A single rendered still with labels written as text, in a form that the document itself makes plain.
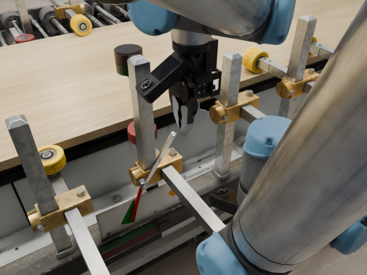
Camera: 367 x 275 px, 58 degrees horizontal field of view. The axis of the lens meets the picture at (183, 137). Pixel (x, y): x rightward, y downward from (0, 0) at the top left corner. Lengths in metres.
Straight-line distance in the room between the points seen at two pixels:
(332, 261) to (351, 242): 1.42
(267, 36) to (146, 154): 0.46
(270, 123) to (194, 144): 0.77
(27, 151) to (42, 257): 0.34
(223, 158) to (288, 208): 0.76
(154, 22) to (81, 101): 0.64
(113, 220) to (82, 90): 0.46
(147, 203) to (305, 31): 0.62
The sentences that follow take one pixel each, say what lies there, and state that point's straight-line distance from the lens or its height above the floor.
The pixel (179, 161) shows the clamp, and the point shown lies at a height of 0.86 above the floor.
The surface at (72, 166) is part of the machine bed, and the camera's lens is 1.03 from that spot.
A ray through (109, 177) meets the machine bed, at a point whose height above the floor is 0.68.
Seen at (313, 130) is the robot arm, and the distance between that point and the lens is 0.20.
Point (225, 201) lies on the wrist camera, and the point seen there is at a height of 0.98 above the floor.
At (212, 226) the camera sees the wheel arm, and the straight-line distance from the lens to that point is 0.73.
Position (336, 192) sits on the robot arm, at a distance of 0.21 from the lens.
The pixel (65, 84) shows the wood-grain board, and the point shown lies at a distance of 1.19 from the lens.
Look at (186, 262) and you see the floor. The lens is 1.69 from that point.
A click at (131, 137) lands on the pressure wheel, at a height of 0.90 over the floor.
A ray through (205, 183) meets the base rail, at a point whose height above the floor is 0.70.
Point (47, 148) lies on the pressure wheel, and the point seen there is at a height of 0.91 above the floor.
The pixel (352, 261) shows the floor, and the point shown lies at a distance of 1.88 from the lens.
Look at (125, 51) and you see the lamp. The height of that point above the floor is 1.16.
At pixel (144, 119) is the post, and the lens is 0.75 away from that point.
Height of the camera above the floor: 1.44
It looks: 38 degrees down
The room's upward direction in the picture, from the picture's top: straight up
